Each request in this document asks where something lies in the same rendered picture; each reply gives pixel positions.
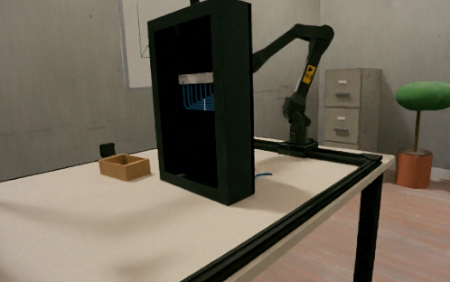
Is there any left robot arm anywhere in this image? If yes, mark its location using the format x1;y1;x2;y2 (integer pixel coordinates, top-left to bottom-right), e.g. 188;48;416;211
253;23;334;146

